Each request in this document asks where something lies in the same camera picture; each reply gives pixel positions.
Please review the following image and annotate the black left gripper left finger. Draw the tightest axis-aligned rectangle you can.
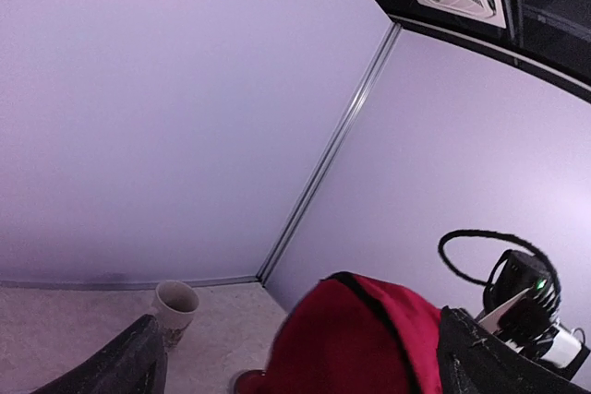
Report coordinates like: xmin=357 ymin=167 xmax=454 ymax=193
xmin=35 ymin=314 xmax=167 ymax=394

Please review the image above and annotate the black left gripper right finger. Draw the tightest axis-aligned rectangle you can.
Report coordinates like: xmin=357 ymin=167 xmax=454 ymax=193
xmin=437 ymin=307 xmax=587 ymax=394

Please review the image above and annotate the red student backpack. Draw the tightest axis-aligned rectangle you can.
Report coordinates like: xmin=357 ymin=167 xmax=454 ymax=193
xmin=257 ymin=272 xmax=442 ymax=393

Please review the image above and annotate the white patterned ceramic mug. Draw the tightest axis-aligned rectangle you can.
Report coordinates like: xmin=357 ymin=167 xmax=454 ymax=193
xmin=151 ymin=281 xmax=199 ymax=350

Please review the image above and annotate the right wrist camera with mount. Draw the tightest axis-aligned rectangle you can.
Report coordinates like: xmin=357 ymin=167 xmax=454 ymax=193
xmin=476 ymin=249 xmax=590 ymax=379

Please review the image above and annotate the black camera cable loop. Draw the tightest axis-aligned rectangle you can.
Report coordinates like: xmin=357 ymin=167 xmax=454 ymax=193
xmin=437 ymin=228 xmax=562 ymax=316

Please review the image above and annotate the right aluminium corner post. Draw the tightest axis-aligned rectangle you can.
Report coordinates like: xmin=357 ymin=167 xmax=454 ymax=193
xmin=256 ymin=22 xmax=402 ymax=287

